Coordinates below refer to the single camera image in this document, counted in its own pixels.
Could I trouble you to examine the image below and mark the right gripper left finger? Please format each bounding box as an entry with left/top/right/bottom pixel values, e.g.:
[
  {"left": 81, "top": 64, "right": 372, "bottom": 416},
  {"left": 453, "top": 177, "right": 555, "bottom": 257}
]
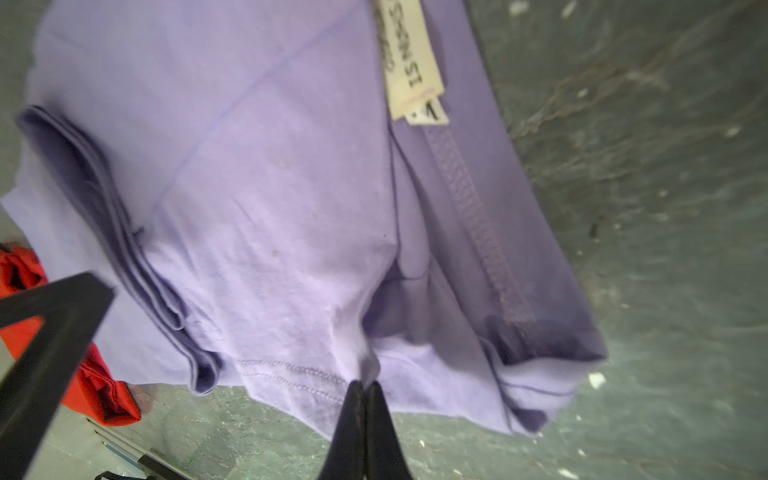
[{"left": 1, "top": 272, "right": 114, "bottom": 479}]

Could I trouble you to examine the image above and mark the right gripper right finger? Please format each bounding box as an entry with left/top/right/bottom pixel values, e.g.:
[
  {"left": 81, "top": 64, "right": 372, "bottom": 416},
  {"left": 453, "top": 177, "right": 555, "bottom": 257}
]
[{"left": 318, "top": 380, "right": 413, "bottom": 480}]

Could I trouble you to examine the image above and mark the purple t shirt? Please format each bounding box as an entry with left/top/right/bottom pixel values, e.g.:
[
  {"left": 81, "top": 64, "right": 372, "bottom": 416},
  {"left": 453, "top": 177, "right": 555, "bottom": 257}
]
[{"left": 1, "top": 1, "right": 607, "bottom": 436}]

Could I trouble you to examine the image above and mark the red folded t shirt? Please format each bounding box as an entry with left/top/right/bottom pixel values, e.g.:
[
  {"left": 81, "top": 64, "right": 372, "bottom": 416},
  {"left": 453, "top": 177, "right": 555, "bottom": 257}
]
[{"left": 1, "top": 247, "right": 142, "bottom": 427}]

